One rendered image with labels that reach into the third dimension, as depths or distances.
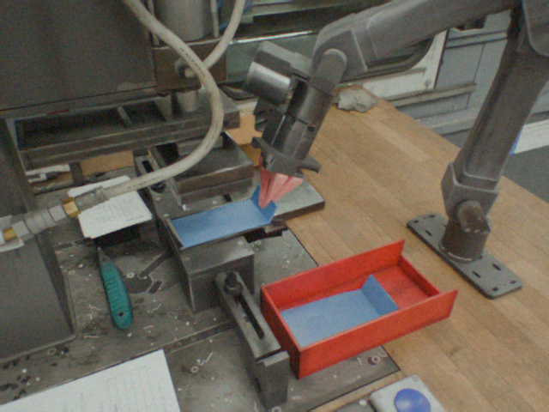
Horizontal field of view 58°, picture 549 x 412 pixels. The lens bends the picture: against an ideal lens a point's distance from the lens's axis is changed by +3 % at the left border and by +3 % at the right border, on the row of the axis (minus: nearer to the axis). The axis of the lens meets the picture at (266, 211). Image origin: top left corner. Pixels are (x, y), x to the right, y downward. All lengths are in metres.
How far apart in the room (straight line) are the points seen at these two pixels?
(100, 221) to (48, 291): 0.21
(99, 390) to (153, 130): 0.33
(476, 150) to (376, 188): 0.30
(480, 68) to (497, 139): 1.06
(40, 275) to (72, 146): 0.17
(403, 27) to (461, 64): 1.08
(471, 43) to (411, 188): 0.78
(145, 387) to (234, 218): 0.27
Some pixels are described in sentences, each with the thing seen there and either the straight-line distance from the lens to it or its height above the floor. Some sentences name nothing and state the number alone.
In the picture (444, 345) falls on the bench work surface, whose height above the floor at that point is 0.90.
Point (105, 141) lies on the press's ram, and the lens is 0.60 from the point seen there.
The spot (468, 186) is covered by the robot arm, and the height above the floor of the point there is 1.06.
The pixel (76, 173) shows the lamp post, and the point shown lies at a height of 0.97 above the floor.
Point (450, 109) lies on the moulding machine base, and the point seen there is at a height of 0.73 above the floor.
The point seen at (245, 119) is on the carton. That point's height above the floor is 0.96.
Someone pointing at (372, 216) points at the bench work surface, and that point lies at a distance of 0.92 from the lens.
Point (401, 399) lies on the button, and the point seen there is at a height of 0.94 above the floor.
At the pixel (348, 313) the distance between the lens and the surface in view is 0.73.
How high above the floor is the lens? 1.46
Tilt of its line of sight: 38 degrees down
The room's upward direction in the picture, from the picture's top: straight up
